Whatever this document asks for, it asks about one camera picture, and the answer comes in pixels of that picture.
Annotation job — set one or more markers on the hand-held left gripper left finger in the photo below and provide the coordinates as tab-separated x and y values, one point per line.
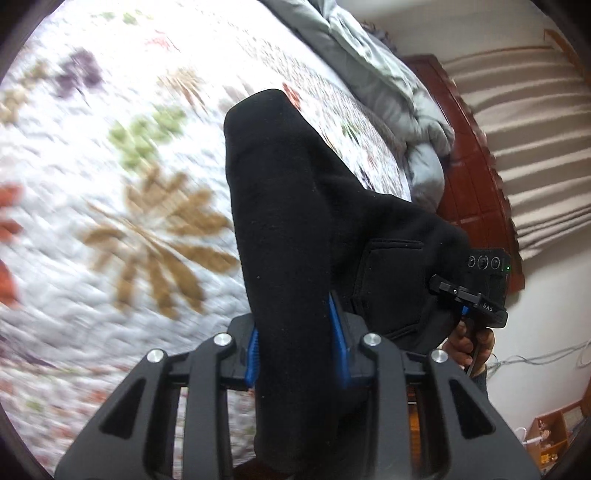
251	360

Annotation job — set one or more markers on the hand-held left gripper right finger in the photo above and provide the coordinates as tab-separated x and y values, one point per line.
340	350

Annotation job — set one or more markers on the person's right hand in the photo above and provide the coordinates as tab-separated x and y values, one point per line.
461	341

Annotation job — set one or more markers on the pale grey duvet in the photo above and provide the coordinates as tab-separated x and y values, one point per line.
401	106

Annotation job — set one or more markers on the person's right forearm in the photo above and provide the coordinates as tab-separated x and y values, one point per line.
481	381

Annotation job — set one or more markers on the black pants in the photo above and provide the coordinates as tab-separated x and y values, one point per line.
295	240

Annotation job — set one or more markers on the reddish wooden headboard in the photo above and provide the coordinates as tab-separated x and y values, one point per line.
471	175

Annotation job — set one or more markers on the beige pleated curtain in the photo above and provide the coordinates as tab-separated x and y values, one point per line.
535	138

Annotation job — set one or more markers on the grey fleece blanket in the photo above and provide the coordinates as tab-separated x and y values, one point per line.
300	32

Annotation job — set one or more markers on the floral quilted bedspread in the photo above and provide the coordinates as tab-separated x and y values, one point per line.
115	184

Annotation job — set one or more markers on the cardboard box with items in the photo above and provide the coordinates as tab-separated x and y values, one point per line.
554	434

